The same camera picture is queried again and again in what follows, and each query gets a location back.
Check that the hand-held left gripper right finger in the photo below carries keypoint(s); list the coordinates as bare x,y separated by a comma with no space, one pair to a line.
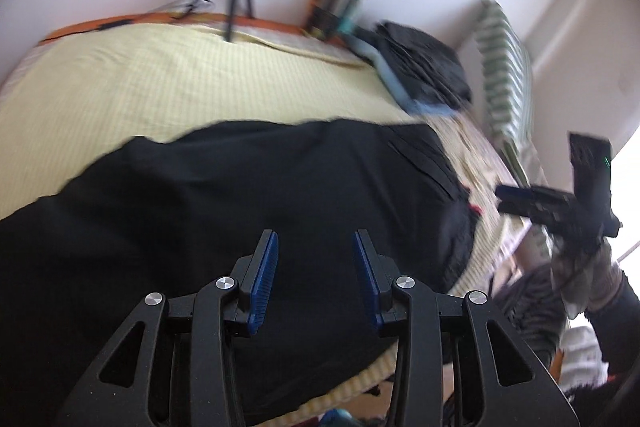
365,277

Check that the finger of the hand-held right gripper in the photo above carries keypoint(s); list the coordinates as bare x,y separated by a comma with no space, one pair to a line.
535,204

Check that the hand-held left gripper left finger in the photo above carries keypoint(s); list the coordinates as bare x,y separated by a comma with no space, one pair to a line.
264,277

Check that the black pants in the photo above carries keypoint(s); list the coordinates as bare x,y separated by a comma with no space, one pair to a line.
250,187

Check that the person's right hand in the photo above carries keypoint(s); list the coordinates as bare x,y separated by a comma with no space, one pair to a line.
585,277

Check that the person's grey striped clothing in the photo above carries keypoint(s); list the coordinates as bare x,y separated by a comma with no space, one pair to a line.
532,307

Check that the green striped pillow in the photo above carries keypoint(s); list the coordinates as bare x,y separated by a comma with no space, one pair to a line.
505,67

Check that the blue folded garment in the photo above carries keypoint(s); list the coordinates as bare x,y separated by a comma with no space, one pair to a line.
400,89

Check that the yellow striped bed sheet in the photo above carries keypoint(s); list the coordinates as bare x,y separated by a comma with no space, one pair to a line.
150,77

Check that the orange bedding edge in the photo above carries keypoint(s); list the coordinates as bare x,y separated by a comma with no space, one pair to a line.
125,21

